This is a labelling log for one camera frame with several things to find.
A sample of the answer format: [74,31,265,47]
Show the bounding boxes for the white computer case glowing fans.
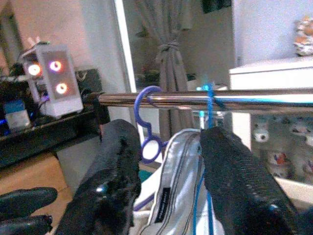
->
[21,41,84,119]

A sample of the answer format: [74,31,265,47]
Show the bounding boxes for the blue plastic hanger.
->
[192,82,227,235]

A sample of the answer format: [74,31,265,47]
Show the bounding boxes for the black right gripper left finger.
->
[55,119,142,235]

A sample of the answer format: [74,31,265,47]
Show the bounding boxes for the teal floor mat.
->
[138,168,159,184]

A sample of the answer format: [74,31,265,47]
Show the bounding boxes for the blue white box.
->
[3,99,31,133]

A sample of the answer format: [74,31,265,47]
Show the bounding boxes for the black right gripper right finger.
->
[200,126,304,235]

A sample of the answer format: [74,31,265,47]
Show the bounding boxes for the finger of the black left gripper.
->
[0,187,58,220]
[0,215,53,235]

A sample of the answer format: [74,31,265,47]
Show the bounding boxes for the grey tied curtain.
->
[135,0,196,138]

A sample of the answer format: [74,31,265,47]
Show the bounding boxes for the black desk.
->
[0,70,111,169]

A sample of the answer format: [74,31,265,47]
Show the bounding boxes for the white glass-door cabinet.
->
[228,57,313,206]

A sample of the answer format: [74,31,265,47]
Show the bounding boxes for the purple plastic hanger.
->
[133,85,169,212]

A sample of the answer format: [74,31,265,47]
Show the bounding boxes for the white jeans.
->
[133,128,225,235]

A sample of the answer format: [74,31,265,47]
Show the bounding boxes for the brown white ornament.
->
[293,16,313,57]

